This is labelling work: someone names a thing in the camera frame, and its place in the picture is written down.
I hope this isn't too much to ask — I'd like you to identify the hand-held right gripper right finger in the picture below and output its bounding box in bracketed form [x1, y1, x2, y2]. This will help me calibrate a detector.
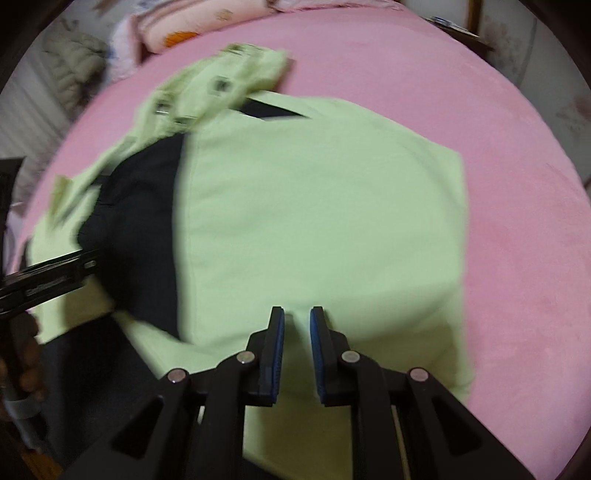
[310, 305, 536, 480]

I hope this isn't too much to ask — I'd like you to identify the beige padded coat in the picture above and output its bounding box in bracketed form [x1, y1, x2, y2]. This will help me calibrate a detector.
[41, 32, 112, 121]

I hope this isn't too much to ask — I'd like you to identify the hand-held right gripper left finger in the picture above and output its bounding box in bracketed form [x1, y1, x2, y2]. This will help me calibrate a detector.
[60, 306, 286, 480]

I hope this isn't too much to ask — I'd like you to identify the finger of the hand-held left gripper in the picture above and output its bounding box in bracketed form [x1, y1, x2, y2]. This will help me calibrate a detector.
[0, 248, 100, 318]

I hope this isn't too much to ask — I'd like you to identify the bed with pink sheet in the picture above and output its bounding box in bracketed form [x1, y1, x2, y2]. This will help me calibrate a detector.
[9, 0, 591, 480]

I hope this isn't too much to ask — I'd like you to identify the green and black jacket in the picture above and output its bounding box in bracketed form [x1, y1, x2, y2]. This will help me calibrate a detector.
[25, 43, 477, 480]

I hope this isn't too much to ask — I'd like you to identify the pink pillow with orange print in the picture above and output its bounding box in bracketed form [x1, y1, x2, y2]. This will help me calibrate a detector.
[130, 0, 278, 55]

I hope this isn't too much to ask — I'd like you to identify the person's left hand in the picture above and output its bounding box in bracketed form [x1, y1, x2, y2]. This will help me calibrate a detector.
[0, 318, 48, 418]

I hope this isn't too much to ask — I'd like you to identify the pink frilled pillow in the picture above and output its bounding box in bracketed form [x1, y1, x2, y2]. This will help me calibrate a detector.
[272, 0, 407, 14]

